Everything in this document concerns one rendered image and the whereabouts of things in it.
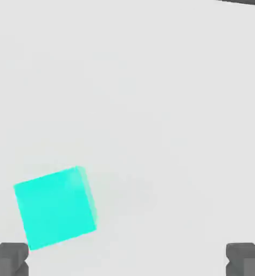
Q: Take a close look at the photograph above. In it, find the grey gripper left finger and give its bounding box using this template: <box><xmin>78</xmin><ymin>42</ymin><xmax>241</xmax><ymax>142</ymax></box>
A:
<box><xmin>0</xmin><ymin>242</ymin><xmax>30</xmax><ymax>276</ymax></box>

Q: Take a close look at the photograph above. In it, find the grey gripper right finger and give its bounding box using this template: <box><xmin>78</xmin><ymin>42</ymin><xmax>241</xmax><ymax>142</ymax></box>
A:
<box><xmin>225</xmin><ymin>242</ymin><xmax>255</xmax><ymax>276</ymax></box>

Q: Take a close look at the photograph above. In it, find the small cyan cube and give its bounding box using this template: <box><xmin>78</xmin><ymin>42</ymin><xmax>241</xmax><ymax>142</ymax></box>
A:
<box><xmin>13</xmin><ymin>165</ymin><xmax>99</xmax><ymax>252</ymax></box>

